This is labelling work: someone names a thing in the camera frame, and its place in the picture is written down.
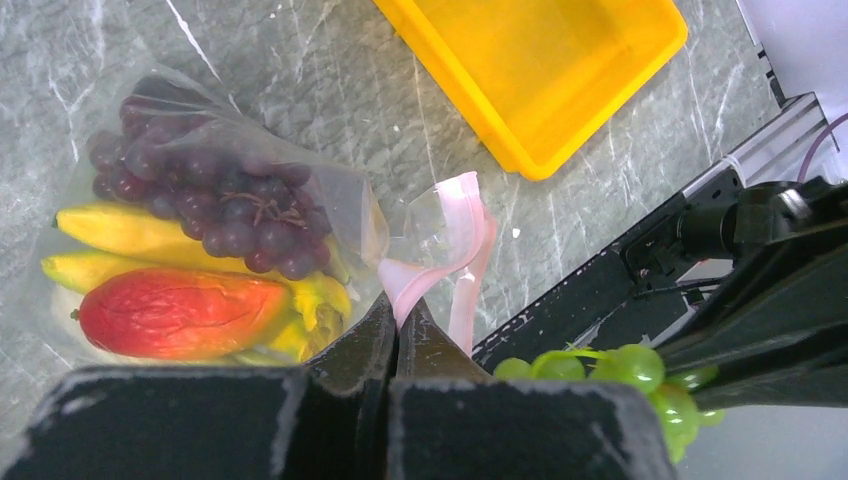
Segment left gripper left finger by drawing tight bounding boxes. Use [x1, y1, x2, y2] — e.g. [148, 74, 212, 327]
[3, 296, 397, 479]

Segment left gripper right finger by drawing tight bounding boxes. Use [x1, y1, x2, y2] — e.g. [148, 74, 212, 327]
[386, 302, 676, 479]

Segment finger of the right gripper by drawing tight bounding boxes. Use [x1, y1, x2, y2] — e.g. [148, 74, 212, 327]
[659, 220, 847, 409]

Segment green grape bunch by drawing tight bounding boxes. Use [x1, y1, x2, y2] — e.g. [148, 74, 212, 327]
[493, 344, 725, 464]

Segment red mango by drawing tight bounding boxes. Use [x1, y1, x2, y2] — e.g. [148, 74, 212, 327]
[76, 267, 292, 361]

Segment clear zip top bag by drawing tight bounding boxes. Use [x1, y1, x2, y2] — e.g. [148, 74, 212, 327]
[18, 67, 495, 365]

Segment yellow banana bunch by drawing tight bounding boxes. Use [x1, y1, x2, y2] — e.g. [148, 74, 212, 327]
[40, 202, 352, 361]

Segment purple grape bunch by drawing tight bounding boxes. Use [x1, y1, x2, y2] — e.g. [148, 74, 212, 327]
[86, 89, 333, 280]

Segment celery stalk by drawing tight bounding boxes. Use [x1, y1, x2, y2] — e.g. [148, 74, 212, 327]
[227, 350, 295, 367]

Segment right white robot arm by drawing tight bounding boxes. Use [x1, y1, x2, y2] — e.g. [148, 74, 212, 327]
[598, 177, 847, 409]

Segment yellow plastic tray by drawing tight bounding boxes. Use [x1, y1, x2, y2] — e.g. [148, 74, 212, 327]
[378, 0, 688, 181]

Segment aluminium frame rails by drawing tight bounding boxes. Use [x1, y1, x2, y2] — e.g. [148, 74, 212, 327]
[682, 46, 836, 200]

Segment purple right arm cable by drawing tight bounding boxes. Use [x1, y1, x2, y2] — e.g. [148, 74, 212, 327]
[794, 112, 848, 184]

